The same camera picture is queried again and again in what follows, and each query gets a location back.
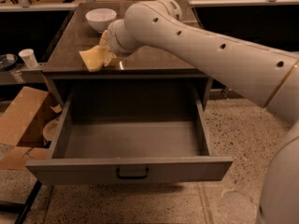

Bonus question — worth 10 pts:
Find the white paper cup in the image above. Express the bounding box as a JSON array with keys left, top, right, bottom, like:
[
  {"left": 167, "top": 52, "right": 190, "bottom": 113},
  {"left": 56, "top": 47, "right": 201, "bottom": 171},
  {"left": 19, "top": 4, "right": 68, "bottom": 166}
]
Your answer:
[{"left": 19, "top": 49, "right": 38, "bottom": 68}]

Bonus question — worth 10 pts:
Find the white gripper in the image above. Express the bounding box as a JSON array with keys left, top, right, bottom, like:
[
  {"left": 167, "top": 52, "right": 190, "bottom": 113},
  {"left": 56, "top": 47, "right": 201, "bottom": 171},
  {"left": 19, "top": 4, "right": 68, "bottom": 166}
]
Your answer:
[{"left": 99, "top": 20, "right": 141, "bottom": 67}]

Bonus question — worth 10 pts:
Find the black drawer handle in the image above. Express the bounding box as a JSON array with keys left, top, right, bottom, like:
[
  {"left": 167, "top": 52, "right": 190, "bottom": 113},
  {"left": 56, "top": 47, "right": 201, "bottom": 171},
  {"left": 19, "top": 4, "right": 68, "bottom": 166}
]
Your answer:
[{"left": 116, "top": 167, "right": 150, "bottom": 180}]

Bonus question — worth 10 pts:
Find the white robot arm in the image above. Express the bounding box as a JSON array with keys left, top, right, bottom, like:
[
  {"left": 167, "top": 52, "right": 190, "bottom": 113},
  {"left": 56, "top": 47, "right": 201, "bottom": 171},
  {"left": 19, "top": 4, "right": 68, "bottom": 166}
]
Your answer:
[{"left": 107, "top": 0, "right": 299, "bottom": 224}]

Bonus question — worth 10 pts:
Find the brown cardboard box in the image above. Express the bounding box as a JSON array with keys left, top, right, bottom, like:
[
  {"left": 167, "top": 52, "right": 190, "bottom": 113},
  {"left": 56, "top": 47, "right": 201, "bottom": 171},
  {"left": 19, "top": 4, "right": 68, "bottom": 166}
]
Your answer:
[{"left": 0, "top": 87, "right": 62, "bottom": 170}]

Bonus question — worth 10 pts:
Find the round tan plate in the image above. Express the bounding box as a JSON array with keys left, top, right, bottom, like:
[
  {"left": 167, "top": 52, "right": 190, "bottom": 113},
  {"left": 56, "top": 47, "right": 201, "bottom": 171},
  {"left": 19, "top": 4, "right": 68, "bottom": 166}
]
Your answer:
[{"left": 42, "top": 119, "right": 59, "bottom": 141}]

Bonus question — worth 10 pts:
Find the white ceramic bowl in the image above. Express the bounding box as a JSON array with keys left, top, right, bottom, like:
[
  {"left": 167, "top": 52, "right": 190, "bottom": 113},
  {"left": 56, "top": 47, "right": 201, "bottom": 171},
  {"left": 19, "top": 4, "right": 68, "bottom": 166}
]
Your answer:
[{"left": 85, "top": 8, "right": 117, "bottom": 33}]

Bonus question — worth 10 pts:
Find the black floor stand leg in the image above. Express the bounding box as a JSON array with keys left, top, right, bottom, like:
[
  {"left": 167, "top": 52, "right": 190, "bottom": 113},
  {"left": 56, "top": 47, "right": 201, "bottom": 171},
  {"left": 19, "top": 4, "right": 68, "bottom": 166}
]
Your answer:
[{"left": 0, "top": 181, "right": 42, "bottom": 224}]

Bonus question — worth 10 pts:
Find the yellow sponge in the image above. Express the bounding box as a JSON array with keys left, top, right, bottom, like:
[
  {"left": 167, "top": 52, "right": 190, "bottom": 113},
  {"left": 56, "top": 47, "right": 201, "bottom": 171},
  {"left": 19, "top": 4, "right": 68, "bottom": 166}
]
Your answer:
[{"left": 79, "top": 46, "right": 104, "bottom": 72}]

